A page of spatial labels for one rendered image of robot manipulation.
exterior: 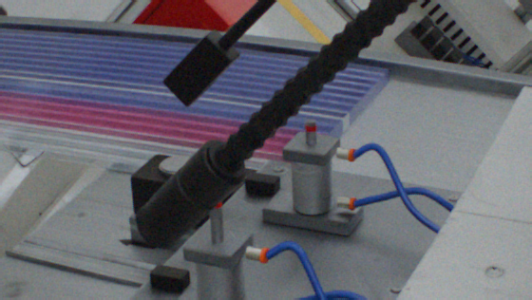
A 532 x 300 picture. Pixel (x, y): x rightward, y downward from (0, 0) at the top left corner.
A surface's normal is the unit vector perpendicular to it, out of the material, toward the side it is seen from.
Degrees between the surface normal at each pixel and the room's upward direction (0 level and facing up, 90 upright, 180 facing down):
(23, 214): 90
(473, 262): 43
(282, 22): 0
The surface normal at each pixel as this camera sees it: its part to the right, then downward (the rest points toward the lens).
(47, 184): -0.43, 0.43
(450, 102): -0.05, -0.89
